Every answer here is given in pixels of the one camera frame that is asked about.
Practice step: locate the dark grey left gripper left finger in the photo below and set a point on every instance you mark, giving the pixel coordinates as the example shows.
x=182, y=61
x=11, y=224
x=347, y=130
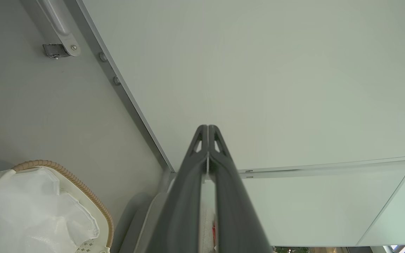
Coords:
x=183, y=211

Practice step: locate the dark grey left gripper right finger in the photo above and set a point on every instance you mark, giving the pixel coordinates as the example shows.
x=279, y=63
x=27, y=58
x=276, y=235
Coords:
x=234, y=211

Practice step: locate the cream laundry basket, woven rim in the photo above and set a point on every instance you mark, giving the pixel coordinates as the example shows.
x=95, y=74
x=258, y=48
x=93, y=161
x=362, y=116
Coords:
x=93, y=205

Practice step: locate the white partition screen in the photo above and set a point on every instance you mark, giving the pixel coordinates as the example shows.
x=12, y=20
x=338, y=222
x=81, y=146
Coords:
x=258, y=70
x=322, y=207

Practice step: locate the white sheer cloth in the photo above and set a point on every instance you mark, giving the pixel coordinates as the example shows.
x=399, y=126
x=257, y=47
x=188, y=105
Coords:
x=30, y=214

